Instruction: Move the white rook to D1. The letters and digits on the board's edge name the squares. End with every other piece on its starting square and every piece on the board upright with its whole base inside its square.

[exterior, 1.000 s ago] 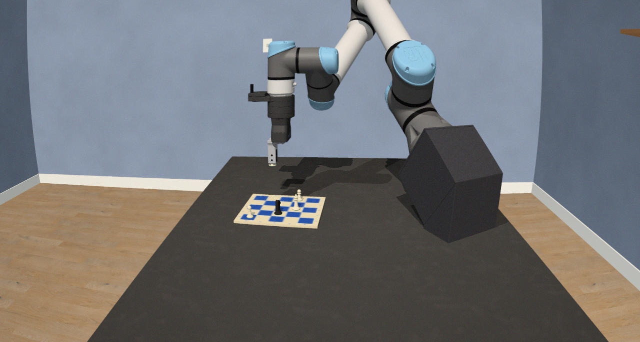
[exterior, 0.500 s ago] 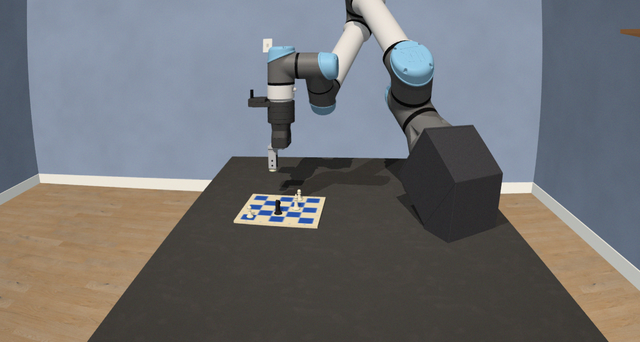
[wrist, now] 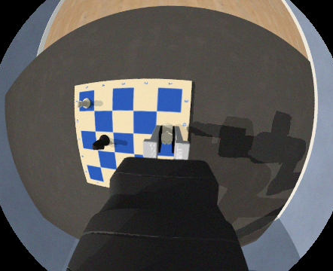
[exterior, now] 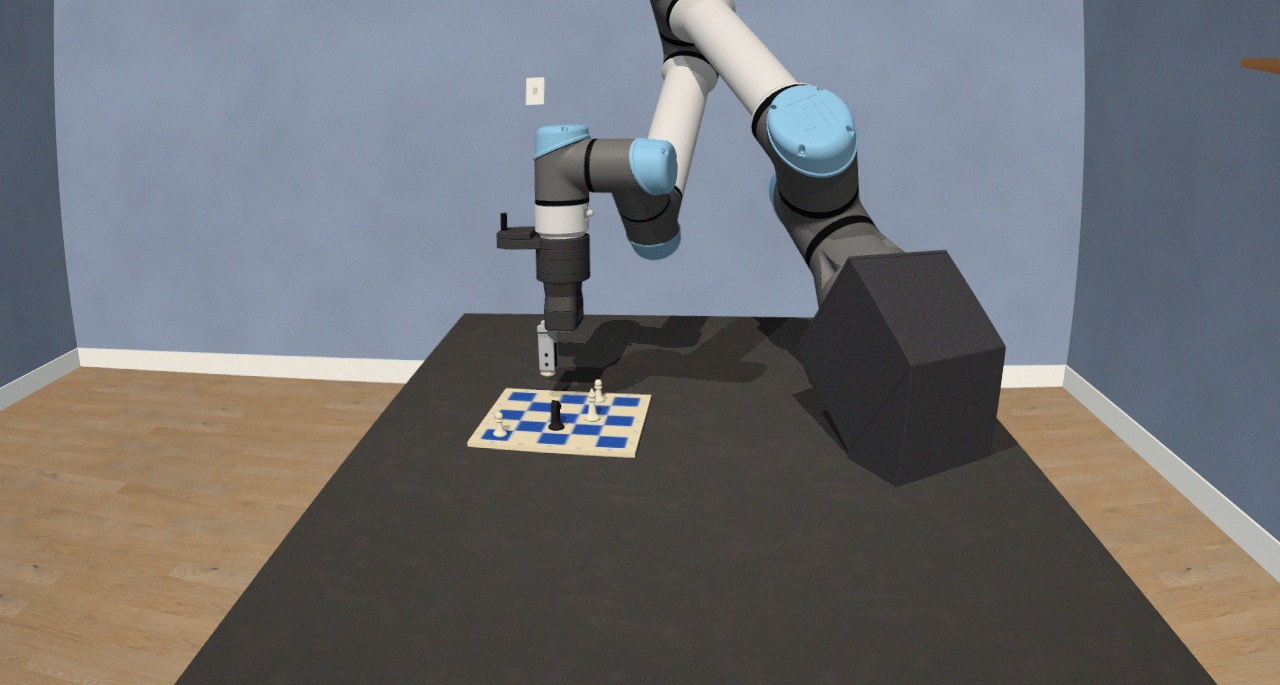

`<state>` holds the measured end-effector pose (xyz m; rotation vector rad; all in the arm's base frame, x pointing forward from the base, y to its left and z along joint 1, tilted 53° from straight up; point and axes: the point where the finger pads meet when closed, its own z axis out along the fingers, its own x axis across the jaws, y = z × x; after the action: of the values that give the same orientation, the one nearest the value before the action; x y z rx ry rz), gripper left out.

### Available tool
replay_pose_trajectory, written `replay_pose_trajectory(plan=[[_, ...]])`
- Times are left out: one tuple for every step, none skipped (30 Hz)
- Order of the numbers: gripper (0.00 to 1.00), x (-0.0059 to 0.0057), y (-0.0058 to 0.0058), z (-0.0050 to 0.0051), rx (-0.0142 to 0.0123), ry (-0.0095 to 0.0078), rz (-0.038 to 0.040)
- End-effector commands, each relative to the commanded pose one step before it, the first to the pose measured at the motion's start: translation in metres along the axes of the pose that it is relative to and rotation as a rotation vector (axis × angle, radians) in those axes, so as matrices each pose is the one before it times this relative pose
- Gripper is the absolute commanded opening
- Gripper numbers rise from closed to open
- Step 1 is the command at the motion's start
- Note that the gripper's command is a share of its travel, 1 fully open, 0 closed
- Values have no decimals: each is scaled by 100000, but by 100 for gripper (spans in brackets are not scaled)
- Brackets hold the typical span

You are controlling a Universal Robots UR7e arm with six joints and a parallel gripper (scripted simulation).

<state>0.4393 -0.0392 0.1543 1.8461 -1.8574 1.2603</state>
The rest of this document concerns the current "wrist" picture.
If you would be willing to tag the white pawn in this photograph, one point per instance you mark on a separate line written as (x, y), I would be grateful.
(85, 103)

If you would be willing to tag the white rook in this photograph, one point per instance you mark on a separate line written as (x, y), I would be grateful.
(167, 133)

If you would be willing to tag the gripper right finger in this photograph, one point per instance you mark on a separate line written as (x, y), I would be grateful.
(180, 148)

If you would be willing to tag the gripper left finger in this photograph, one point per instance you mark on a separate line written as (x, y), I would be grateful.
(151, 147)

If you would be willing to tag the blue and cream chessboard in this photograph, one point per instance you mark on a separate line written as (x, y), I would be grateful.
(127, 111)

